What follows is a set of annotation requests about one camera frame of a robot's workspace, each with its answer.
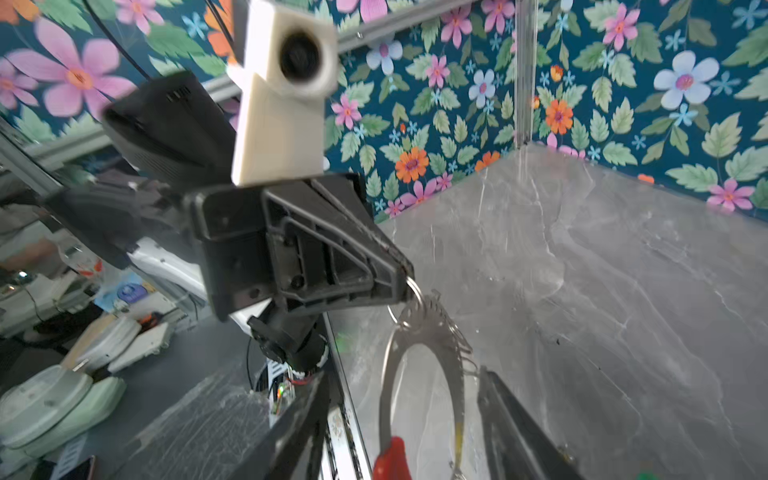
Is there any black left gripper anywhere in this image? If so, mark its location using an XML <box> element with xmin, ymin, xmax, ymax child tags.
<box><xmin>185</xmin><ymin>173</ymin><xmax>414</xmax><ymax>321</ymax></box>

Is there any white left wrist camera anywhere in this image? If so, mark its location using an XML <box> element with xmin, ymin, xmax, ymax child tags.
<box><xmin>227</xmin><ymin>1</ymin><xmax>338</xmax><ymax>187</ymax></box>

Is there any metal keyring with red handle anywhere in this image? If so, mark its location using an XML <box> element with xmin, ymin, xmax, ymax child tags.
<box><xmin>373</xmin><ymin>277</ymin><xmax>477</xmax><ymax>479</ymax></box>

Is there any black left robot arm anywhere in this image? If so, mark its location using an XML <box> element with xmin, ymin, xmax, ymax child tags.
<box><xmin>44</xmin><ymin>72</ymin><xmax>413</xmax><ymax>371</ymax></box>

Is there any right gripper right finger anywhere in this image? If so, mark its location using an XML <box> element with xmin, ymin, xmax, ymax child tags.
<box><xmin>477</xmin><ymin>367</ymin><xmax>581</xmax><ymax>480</ymax></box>

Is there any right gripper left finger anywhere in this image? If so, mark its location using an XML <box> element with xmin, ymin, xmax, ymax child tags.
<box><xmin>230</xmin><ymin>372</ymin><xmax>330</xmax><ymax>480</ymax></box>

